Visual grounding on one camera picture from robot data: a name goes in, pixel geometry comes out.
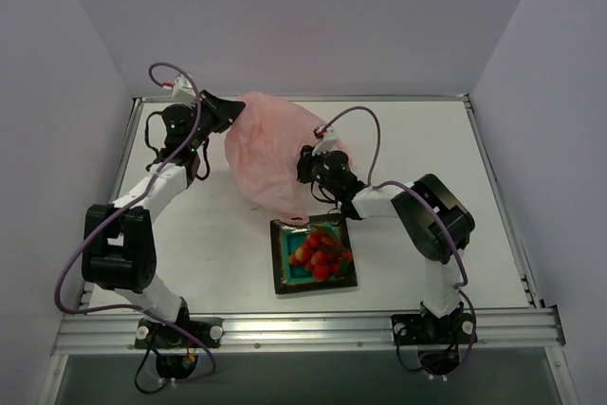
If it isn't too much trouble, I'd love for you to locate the pink plastic bag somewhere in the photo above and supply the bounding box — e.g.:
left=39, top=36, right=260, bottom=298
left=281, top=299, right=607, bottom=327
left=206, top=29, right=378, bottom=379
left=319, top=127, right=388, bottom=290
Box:
left=224, top=92, right=325, bottom=226

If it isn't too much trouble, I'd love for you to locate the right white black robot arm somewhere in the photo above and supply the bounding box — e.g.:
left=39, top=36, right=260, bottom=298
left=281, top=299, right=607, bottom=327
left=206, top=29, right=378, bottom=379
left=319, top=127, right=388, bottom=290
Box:
left=297, top=145, right=475, bottom=319

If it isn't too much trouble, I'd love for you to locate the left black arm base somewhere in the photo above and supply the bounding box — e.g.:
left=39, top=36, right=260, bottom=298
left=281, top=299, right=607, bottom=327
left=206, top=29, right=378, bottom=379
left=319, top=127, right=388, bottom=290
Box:
left=133, top=318, right=224, bottom=384

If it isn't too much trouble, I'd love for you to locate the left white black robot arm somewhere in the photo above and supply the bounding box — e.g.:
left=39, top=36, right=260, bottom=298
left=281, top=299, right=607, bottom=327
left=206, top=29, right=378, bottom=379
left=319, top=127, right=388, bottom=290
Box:
left=82, top=91, right=245, bottom=323

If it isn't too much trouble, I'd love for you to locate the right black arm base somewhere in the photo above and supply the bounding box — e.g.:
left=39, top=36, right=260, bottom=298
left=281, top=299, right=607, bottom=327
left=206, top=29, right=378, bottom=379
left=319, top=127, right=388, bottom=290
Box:
left=391, top=304, right=478, bottom=382

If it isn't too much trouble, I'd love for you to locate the square green black plate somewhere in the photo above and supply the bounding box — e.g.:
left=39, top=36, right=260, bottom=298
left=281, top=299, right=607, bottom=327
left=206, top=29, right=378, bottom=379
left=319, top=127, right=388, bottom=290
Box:
left=269, top=213, right=358, bottom=295

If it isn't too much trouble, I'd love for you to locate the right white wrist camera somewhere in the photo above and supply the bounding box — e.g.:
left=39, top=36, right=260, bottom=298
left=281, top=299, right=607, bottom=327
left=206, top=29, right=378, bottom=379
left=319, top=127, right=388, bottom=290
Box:
left=312, top=125, right=339, bottom=156

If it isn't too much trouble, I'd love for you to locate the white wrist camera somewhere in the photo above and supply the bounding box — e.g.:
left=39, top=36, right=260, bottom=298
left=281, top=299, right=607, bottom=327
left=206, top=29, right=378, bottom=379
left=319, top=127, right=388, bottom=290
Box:
left=162, top=74, right=197, bottom=105
left=312, top=125, right=339, bottom=156

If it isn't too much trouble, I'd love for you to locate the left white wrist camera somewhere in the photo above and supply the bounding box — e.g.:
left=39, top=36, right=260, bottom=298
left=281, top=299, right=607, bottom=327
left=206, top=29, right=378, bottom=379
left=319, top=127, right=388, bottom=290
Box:
left=162, top=74, right=197, bottom=105

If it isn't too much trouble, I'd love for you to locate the aluminium front rail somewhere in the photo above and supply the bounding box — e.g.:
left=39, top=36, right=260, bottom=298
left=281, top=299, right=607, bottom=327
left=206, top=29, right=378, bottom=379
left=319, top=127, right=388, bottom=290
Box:
left=51, top=308, right=565, bottom=355

